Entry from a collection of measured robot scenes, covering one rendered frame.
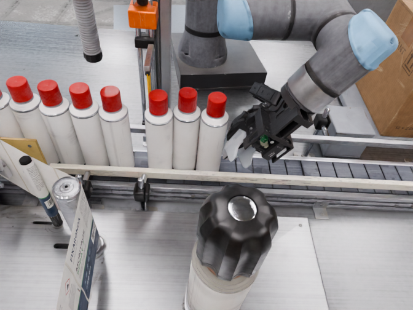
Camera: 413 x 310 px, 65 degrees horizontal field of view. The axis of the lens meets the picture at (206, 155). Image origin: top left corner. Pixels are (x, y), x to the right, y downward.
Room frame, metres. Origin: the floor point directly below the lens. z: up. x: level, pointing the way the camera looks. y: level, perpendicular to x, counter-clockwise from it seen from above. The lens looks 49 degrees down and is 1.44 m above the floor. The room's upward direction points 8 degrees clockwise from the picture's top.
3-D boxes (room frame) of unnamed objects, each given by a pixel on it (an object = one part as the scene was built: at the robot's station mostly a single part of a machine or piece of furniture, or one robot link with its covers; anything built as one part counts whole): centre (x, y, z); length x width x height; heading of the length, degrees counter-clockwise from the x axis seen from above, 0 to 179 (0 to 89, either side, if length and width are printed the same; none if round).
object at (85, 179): (0.35, 0.23, 0.89); 0.06 x 0.03 x 0.12; 6
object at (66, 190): (0.24, 0.18, 0.97); 0.05 x 0.05 x 0.19
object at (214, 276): (0.17, -0.04, 1.03); 0.09 x 0.09 x 0.30
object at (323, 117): (0.55, -0.25, 0.91); 0.07 x 0.03 x 0.16; 6
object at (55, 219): (0.27, 0.26, 0.97); 0.02 x 0.02 x 0.19
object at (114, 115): (0.42, 0.18, 0.98); 0.05 x 0.05 x 0.20
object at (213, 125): (0.45, -0.01, 0.98); 0.05 x 0.05 x 0.20
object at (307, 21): (0.54, -0.15, 1.20); 0.11 x 0.11 x 0.08; 14
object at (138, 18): (0.48, 0.13, 1.05); 0.10 x 0.04 x 0.33; 6
